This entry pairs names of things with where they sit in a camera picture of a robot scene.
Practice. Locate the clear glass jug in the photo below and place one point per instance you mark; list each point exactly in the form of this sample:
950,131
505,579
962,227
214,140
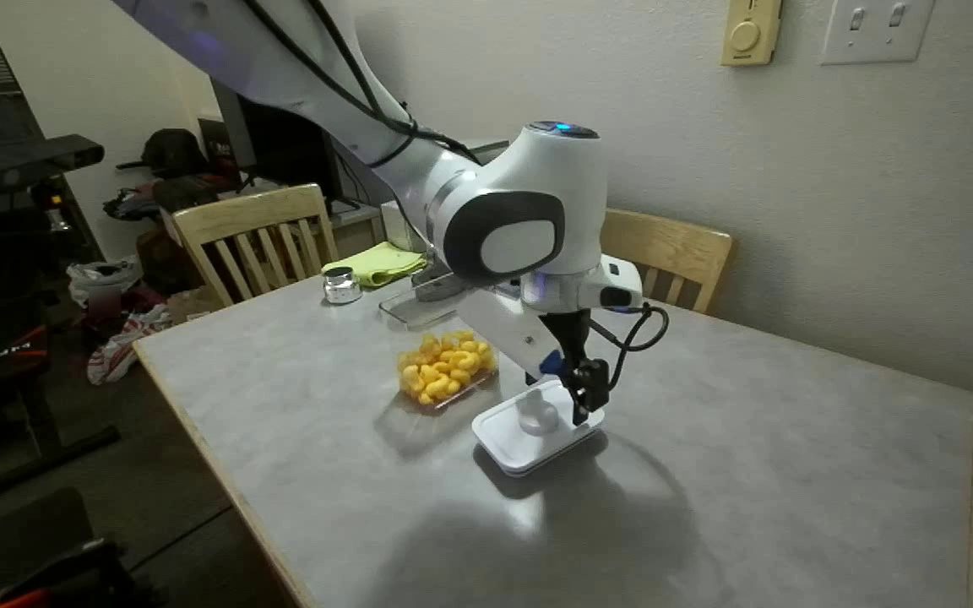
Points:
395,223

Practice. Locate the yellow snack pieces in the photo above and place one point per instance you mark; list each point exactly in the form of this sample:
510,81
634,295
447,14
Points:
447,366

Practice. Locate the black sensor bar camera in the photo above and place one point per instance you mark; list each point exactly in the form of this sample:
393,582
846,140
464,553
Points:
25,159

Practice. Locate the wooden slat-back chair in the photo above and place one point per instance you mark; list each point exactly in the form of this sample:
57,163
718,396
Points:
251,220
677,247

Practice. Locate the black red bag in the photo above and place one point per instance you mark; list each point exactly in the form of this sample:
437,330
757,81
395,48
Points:
70,579

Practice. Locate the white light switch plate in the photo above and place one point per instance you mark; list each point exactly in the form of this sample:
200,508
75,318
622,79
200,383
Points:
880,27

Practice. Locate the white rectangular jar lid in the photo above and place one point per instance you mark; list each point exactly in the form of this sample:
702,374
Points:
508,433

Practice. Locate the black metal stand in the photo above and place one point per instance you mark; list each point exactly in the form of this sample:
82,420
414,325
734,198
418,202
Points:
25,405

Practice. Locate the red white cloth pile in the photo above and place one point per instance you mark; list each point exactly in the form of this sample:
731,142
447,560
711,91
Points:
120,338

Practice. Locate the black backpack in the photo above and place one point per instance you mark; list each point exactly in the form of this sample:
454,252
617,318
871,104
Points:
175,152

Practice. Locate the beige wall thermostat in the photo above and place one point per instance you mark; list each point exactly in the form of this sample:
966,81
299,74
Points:
750,36

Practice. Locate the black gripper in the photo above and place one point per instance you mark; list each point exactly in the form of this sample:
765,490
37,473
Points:
568,334

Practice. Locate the black flat monitor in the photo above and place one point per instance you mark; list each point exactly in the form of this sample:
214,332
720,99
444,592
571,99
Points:
270,147

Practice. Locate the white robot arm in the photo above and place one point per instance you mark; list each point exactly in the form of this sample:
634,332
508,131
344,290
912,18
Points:
508,204

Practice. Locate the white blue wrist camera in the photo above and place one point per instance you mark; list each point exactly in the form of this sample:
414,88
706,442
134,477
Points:
505,325

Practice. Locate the green cloth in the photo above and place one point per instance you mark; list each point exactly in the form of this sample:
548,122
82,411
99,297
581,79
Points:
372,263

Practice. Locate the round silver metal tin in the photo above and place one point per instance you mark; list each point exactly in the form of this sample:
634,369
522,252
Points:
340,285

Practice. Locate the clear plastic storage jar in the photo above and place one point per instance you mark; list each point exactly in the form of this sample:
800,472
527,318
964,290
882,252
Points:
441,314

